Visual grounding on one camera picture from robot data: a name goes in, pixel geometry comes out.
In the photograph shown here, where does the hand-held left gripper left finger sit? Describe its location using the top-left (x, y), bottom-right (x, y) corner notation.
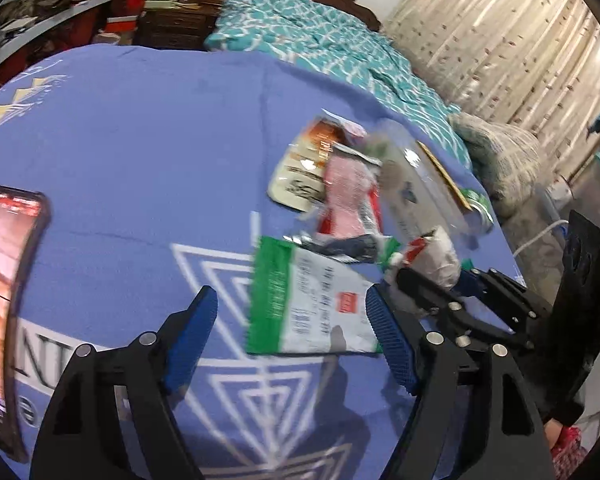
top-left (30, 286), bottom-right (219, 480)

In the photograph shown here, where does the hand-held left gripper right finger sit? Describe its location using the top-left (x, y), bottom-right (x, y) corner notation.
top-left (365, 285), bottom-right (553, 480)

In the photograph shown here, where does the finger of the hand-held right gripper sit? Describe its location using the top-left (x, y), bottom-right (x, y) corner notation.
top-left (460, 269), bottom-right (551, 333)
top-left (395, 269), bottom-right (533, 353)

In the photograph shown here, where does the white wrapper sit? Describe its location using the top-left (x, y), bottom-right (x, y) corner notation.
top-left (385, 227), bottom-right (463, 291)

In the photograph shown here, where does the green drink can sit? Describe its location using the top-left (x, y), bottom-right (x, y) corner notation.
top-left (457, 187), bottom-right (495, 228)

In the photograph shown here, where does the dark wrapper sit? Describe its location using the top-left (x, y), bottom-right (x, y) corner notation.
top-left (290, 232), bottom-right (381, 263)

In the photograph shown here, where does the green and white packet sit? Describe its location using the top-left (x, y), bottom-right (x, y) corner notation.
top-left (245, 236), bottom-right (383, 356)

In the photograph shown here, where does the pink snack packet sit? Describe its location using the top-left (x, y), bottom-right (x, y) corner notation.
top-left (315, 152), bottom-right (386, 241)

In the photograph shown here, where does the brown and white packet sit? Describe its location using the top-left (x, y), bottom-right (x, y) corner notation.
top-left (267, 115), bottom-right (368, 211)

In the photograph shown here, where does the grey patterned pillow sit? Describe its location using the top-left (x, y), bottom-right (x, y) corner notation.
top-left (450, 112), bottom-right (543, 216)

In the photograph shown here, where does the red patterned clothing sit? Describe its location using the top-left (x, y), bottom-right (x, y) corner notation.
top-left (545, 422), bottom-right (583, 480)

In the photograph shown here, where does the blue printed tablecloth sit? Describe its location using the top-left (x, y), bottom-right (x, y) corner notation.
top-left (0, 42), bottom-right (526, 480)

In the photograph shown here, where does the black smartphone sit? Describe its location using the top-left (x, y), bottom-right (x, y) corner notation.
top-left (0, 184), bottom-right (51, 463)

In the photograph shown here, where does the beige leaf print curtain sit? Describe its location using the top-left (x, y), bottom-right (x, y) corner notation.
top-left (382, 0), bottom-right (600, 133)

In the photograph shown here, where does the teal patterned quilt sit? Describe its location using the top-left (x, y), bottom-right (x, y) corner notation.
top-left (204, 0), bottom-right (473, 171)

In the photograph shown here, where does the dark wooden nightstand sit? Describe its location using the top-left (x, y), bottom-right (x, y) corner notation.
top-left (137, 2), bottom-right (221, 51)

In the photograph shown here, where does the stack of books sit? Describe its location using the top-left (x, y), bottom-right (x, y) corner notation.
top-left (145, 0), bottom-right (201, 11)

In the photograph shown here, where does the grey metal shelf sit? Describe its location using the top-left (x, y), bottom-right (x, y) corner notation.
top-left (0, 0), bottom-right (116, 81)

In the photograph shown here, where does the white cable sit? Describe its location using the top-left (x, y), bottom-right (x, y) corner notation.
top-left (512, 217), bottom-right (571, 256)

